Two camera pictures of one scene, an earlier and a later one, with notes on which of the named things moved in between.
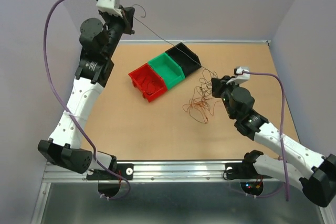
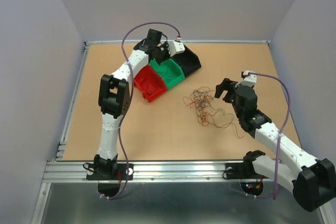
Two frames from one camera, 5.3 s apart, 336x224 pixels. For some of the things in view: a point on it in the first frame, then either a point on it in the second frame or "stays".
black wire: x=208 y=78 to x=200 y=98
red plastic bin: x=145 y=79 stays
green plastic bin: x=170 y=72 stays
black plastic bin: x=189 y=61 stays
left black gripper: x=127 y=13 to x=165 y=45
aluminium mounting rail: x=124 y=172 stays
